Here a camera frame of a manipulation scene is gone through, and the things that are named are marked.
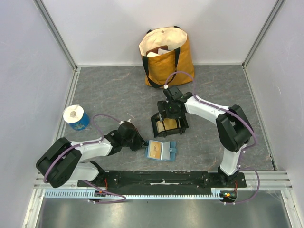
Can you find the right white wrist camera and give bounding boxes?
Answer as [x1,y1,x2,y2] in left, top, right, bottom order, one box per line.
[163,84,172,103]

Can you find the blue slotted cable duct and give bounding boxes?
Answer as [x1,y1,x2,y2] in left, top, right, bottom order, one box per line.
[44,189,224,200]

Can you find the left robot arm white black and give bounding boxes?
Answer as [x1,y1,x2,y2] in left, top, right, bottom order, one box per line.
[36,121,148,188]

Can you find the white items in bag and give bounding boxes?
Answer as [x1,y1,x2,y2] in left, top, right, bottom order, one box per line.
[146,48,170,57]

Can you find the white toilet paper roll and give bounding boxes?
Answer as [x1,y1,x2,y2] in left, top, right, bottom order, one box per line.
[63,104,84,124]

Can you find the orange tote bag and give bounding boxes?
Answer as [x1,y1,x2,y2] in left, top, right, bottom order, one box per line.
[139,26,194,88]

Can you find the black plastic tray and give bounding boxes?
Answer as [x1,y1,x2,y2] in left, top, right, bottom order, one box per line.
[151,113,189,138]

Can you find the blue patterned cup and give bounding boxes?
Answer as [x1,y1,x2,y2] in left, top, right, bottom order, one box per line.
[69,112,90,131]

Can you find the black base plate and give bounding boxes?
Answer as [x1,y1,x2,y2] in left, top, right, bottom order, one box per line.
[90,171,247,195]

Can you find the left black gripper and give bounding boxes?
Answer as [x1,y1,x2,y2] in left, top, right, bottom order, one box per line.
[122,128,149,152]

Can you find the teal leather card holder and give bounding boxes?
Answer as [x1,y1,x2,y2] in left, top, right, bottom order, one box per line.
[145,141,177,162]

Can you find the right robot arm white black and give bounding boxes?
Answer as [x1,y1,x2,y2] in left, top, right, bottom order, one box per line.
[157,85,256,187]

